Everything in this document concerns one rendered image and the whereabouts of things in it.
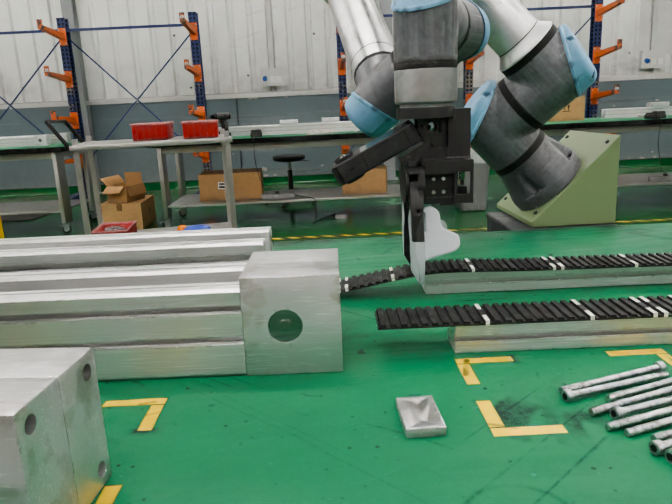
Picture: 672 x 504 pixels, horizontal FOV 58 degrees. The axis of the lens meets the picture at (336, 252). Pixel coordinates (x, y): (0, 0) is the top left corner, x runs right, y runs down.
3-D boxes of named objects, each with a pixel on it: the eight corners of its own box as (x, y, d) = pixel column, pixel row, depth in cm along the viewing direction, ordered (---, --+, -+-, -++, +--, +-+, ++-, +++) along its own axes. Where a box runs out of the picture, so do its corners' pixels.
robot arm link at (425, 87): (397, 69, 68) (390, 73, 76) (398, 110, 70) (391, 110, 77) (463, 66, 68) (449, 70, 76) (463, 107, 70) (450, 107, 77)
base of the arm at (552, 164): (507, 209, 128) (475, 177, 126) (554, 156, 128) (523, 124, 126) (542, 213, 113) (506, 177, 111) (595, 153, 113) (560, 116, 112)
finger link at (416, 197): (426, 240, 70) (422, 166, 71) (413, 240, 70) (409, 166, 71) (421, 245, 75) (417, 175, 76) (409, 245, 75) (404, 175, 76)
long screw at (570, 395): (568, 404, 48) (569, 393, 48) (560, 399, 49) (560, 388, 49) (670, 382, 52) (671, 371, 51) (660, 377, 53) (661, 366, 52)
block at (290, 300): (341, 324, 68) (337, 242, 66) (343, 372, 56) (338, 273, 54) (261, 328, 68) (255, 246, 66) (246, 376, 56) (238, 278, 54)
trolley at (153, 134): (240, 257, 428) (227, 111, 404) (247, 278, 376) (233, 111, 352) (85, 273, 406) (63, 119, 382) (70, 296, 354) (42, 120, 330)
